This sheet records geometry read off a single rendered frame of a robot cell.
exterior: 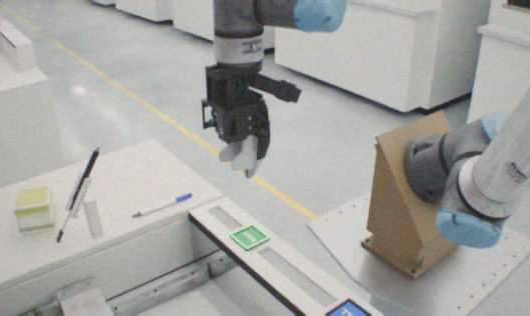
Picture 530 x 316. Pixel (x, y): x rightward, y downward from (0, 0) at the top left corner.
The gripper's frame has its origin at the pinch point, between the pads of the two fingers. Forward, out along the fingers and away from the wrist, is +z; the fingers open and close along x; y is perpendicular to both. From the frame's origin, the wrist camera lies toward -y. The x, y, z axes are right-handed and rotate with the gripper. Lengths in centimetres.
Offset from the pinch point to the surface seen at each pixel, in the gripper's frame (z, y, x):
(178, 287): 26.6, 13.2, -8.0
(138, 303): 25.9, 22.2, -8.0
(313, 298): 15.1, 1.8, 18.9
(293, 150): 111, -153, -159
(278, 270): 14.9, 2.0, 10.1
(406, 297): 28.7, -22.9, 22.0
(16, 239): 14.2, 39.0, -26.5
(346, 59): 75, -256, -208
